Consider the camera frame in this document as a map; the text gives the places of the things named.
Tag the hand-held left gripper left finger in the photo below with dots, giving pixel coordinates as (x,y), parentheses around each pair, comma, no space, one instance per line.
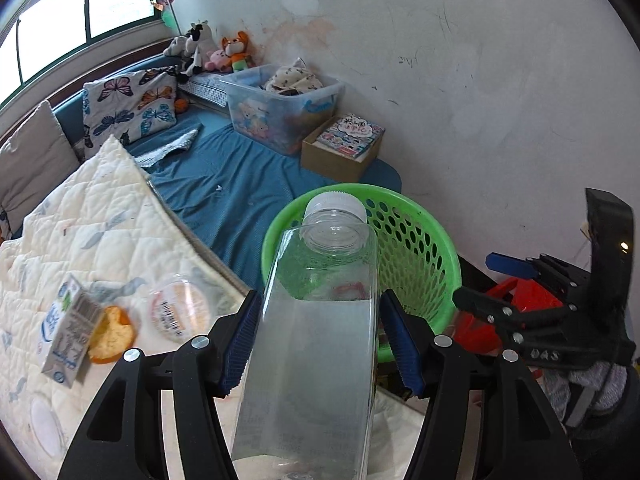
(240,345)

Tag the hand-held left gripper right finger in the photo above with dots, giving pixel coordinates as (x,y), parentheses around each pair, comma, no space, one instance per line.
(405,350)

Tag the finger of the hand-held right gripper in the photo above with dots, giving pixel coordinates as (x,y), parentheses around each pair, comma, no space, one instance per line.
(510,264)
(495,310)

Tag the clear plastic bottle white cap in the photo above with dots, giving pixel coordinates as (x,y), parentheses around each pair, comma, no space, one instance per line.
(310,385)

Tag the green plastic basket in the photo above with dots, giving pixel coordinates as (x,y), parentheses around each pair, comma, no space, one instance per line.
(420,240)

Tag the person's right hand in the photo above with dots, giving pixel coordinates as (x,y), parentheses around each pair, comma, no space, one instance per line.
(600,385)

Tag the red plastic stool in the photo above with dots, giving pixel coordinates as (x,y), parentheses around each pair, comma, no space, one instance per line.
(475,335)

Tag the small clear pudding cup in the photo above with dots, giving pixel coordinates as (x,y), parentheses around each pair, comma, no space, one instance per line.
(182,308)

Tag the orange peel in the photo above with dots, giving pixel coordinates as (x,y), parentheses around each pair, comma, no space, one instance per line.
(111,335)

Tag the blue mattress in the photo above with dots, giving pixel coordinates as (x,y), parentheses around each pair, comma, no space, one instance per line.
(225,175)

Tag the white quilted mat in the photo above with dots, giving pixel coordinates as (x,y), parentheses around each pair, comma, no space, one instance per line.
(100,240)

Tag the small drink carton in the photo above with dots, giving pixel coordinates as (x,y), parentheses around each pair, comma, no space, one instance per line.
(65,332)

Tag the cardboard box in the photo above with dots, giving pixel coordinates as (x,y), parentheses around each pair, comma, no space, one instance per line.
(320,162)

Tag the colourful picture book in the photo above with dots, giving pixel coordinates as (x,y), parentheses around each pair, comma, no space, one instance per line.
(350,137)

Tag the grey patterned cloth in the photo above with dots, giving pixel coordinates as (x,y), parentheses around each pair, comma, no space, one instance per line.
(167,147)

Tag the clear plastic storage box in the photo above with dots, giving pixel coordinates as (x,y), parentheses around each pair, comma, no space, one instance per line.
(280,120)

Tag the small orange ball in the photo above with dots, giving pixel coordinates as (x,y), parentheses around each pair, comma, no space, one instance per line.
(181,105)

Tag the folded patterned blanket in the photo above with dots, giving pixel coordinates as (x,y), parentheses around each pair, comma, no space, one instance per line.
(205,91)

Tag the butterfly print pillow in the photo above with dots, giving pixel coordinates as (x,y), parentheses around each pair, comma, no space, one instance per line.
(125,110)

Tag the patterned cloth in box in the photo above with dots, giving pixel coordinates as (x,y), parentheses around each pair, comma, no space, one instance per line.
(295,77)

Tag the grey cushion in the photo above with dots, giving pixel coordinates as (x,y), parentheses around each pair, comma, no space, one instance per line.
(35,160)

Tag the pink plush toy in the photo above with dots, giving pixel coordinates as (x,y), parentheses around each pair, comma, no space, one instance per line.
(216,60)

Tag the orange fox plush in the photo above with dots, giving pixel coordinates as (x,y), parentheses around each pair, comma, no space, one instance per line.
(236,50)

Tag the black white cow plush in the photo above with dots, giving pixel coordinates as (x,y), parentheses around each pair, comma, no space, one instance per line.
(197,47)

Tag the grey elephant plush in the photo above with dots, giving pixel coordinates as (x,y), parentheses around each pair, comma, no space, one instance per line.
(175,47)

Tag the green pinwheel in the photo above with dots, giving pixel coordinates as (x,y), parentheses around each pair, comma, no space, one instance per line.
(167,2)

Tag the green framed window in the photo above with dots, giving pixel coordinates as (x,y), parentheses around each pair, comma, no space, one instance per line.
(65,15)

